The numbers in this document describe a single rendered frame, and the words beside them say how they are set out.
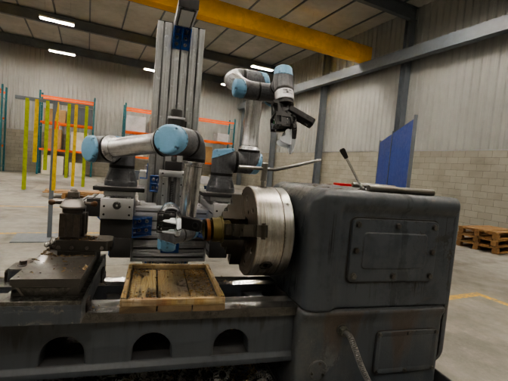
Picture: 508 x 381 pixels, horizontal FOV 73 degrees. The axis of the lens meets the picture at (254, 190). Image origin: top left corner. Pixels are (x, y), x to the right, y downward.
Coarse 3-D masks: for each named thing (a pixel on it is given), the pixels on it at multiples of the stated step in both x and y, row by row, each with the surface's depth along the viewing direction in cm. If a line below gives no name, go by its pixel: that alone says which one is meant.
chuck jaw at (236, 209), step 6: (234, 198) 127; (240, 198) 128; (228, 204) 125; (234, 204) 126; (240, 204) 126; (228, 210) 123; (234, 210) 124; (240, 210) 125; (222, 216) 122; (228, 216) 122; (234, 216) 123; (240, 216) 123; (234, 222) 124; (240, 222) 125; (246, 222) 126
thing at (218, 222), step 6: (204, 222) 116; (210, 222) 117; (216, 222) 117; (222, 222) 117; (228, 222) 119; (204, 228) 121; (210, 228) 116; (216, 228) 116; (222, 228) 116; (204, 234) 116; (210, 234) 116; (216, 234) 116; (222, 234) 116; (216, 240) 118; (222, 240) 118
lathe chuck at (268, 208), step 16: (256, 192) 115; (272, 192) 118; (256, 208) 111; (272, 208) 112; (256, 224) 110; (272, 224) 109; (256, 240) 108; (272, 240) 109; (256, 256) 109; (272, 256) 111; (256, 272) 115; (272, 272) 117
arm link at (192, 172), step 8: (200, 136) 144; (200, 144) 143; (200, 152) 146; (184, 160) 147; (192, 160) 146; (200, 160) 147; (184, 168) 149; (192, 168) 147; (200, 168) 150; (184, 176) 148; (192, 176) 148; (200, 176) 151; (184, 184) 148; (192, 184) 148; (184, 192) 148; (192, 192) 148; (184, 200) 148; (192, 200) 149; (184, 208) 149; (192, 208) 149; (192, 216) 150; (192, 232) 151; (184, 240) 149
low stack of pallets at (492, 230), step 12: (468, 228) 745; (480, 228) 739; (492, 228) 759; (504, 228) 779; (468, 240) 750; (480, 240) 763; (492, 240) 701; (504, 240) 706; (492, 252) 703; (504, 252) 710
